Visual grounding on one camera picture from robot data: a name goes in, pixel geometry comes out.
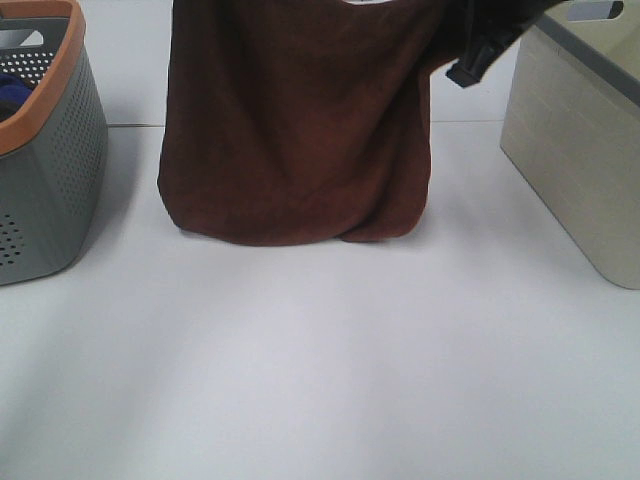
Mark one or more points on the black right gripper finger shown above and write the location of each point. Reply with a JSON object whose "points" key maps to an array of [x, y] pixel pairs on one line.
{"points": [[490, 28]]}

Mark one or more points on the brown towel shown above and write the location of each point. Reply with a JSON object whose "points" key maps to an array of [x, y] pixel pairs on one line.
{"points": [[293, 122]]}

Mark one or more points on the beige basket grey rim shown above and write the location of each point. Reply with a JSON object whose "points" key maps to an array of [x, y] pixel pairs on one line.
{"points": [[572, 128]]}

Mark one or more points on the grey perforated basket orange rim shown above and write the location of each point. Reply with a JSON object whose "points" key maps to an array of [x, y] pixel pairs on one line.
{"points": [[54, 147]]}

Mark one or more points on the blue cloth in basket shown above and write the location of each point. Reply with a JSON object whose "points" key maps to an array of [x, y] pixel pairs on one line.
{"points": [[14, 93]]}

